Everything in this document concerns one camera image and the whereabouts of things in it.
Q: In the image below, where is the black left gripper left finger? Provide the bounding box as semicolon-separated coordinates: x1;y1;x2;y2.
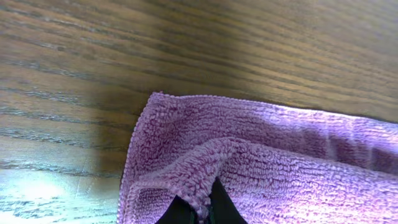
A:
155;195;197;224

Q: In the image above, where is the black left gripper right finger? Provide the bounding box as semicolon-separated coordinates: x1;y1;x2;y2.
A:
208;177;247;224

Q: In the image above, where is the pink microfibre cloth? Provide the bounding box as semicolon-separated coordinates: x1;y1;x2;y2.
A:
116;93;397;223

